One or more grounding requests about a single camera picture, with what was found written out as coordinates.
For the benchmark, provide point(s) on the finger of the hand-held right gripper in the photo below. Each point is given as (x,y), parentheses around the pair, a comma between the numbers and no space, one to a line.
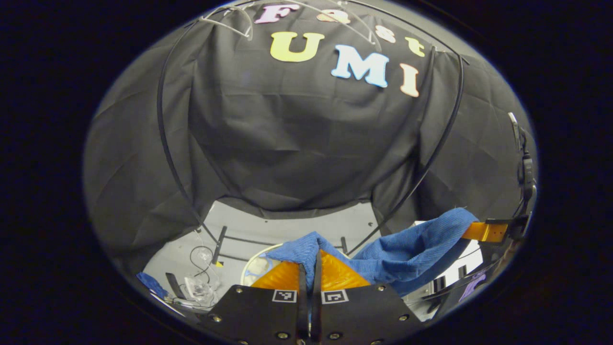
(483,232)

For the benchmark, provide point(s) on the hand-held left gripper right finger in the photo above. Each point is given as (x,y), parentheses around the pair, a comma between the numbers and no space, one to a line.
(317,316)

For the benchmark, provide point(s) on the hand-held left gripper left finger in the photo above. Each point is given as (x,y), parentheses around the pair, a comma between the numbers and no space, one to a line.
(302,316)

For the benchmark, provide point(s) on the beige laundry hamper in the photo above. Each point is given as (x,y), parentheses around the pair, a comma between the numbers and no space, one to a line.
(256,268)

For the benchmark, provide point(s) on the white plastic hanger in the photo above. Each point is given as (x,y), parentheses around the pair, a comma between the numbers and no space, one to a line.
(249,28)
(357,26)

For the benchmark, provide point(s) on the black printed cloth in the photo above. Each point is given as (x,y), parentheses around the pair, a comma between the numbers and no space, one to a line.
(483,277)

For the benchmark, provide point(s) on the clear plastic bag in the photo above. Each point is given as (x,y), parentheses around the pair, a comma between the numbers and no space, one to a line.
(198,288)

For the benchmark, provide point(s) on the black garment rack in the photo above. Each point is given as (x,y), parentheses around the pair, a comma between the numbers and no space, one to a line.
(219,244)

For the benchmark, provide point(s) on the blue cloth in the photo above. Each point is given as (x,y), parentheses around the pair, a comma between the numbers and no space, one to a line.
(152,283)

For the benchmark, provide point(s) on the black backdrop cloth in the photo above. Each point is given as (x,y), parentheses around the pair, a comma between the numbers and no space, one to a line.
(287,143)

